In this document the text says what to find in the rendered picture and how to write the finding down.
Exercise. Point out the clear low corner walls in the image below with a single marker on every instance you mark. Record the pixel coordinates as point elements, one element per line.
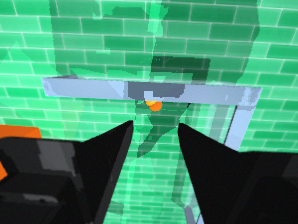
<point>216,125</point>

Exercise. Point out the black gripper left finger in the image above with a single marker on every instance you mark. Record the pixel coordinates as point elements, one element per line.
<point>94,165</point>

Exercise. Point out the yellow-orange ball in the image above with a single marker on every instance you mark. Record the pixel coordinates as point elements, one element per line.
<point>149,103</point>

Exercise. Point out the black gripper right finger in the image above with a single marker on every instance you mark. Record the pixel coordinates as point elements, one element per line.
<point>223,178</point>

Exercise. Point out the orange-brown ball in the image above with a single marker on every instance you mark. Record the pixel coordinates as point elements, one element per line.
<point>156,106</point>

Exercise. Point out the light blue l-shaped wall top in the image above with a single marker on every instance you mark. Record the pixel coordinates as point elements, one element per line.
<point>245,99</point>

